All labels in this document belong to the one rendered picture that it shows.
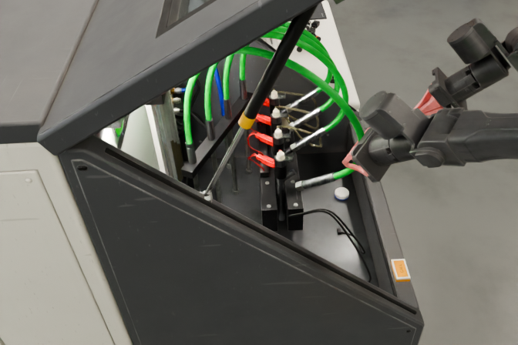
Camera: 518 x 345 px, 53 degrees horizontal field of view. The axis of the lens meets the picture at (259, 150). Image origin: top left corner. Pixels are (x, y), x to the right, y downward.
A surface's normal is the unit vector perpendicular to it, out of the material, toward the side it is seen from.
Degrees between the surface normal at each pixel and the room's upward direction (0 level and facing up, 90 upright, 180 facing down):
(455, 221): 0
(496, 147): 106
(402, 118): 44
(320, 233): 0
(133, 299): 90
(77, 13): 0
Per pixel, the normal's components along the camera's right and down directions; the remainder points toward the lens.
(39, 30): -0.04, -0.75
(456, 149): -0.58, 0.74
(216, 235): 0.04, 0.66
